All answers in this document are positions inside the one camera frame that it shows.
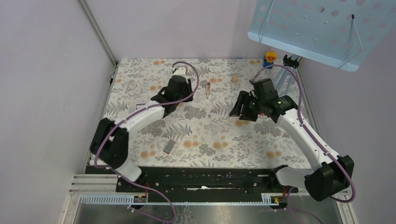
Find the light blue perforated metal board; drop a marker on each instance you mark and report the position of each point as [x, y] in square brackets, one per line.
[338, 33]

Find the round tan wooden piece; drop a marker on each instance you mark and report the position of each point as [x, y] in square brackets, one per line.
[235, 79]

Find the yellow blue toy figure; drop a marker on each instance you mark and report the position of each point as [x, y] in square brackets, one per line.
[269, 58]

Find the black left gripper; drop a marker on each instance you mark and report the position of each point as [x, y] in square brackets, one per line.
[178, 82]

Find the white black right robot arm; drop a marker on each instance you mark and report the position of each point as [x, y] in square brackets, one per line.
[329, 174]

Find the floral patterned table mat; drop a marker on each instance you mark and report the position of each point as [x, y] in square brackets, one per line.
[205, 134]

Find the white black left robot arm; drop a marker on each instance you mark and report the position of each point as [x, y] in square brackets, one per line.
[110, 141]

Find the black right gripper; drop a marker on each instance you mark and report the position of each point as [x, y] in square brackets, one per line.
[248, 105]

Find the grey tripod stand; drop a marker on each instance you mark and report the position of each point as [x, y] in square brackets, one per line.
[283, 81]

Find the grey metal staple strip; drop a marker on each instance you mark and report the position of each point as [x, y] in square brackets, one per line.
[169, 146]

